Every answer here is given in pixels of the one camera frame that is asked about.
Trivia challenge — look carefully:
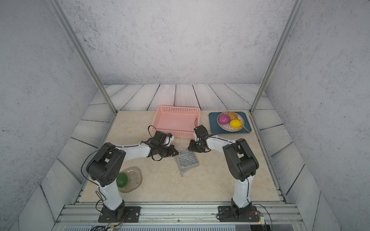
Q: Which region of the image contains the left aluminium frame post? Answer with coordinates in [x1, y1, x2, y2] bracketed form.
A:
[47, 0, 118, 115]

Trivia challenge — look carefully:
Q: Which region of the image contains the orange brown fruit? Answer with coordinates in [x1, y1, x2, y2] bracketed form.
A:
[227, 112, 239, 121]

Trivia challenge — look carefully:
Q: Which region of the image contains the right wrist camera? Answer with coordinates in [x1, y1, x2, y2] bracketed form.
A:
[194, 125, 209, 140]

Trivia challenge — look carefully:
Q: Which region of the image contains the teal tray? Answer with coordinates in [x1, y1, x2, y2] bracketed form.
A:
[209, 111, 253, 134]

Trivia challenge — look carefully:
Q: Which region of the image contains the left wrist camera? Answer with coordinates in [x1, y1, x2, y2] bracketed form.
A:
[152, 131, 174, 146]

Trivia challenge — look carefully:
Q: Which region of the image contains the patterned round plate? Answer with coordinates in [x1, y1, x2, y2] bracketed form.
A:
[218, 112, 244, 131]

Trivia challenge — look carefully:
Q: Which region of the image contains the aluminium front rail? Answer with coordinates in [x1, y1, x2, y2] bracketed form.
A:
[51, 202, 307, 231]

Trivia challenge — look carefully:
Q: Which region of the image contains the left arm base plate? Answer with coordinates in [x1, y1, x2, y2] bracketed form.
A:
[98, 206, 141, 223]

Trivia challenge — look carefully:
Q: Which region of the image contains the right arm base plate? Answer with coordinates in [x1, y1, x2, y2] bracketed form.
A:
[216, 206, 261, 223]

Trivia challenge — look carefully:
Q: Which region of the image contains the right aluminium frame post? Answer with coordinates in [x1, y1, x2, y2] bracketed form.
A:
[250, 0, 304, 115]

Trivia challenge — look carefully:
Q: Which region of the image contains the translucent glass bowl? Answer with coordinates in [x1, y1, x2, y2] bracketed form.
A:
[118, 167, 143, 193]

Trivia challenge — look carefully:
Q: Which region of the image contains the green ball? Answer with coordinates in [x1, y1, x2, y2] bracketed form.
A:
[116, 172, 128, 188]

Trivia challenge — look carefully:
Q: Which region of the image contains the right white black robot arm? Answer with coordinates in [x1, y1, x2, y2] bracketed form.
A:
[188, 135, 259, 209]

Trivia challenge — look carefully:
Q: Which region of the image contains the grey striped dishcloth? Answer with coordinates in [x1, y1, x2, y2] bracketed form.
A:
[174, 149, 199, 177]

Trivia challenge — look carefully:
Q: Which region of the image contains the aluminium frame post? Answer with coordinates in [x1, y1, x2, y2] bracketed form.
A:
[250, 0, 304, 115]
[47, 0, 118, 115]

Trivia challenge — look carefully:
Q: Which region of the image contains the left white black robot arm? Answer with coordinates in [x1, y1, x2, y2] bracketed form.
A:
[86, 141, 178, 211]

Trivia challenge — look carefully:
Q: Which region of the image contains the pink plastic basket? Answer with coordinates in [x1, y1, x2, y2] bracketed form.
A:
[151, 105, 200, 139]

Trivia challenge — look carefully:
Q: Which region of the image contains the purple round fruit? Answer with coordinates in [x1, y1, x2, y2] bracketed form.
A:
[217, 113, 230, 125]

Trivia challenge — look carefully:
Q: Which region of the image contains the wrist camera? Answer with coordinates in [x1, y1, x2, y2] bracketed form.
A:
[152, 131, 174, 146]
[194, 125, 209, 140]

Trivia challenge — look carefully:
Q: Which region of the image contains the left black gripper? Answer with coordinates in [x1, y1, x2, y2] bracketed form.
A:
[157, 144, 180, 157]

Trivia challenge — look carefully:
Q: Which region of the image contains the yellow lemon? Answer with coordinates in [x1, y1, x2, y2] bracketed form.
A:
[230, 119, 243, 129]

